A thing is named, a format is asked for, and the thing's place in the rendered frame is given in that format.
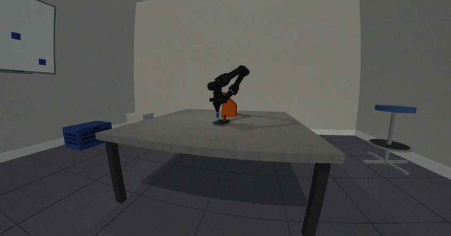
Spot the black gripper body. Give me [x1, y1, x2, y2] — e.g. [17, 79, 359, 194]
[210, 91, 227, 103]

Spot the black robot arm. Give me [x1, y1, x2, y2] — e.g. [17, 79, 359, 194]
[207, 65, 249, 101]

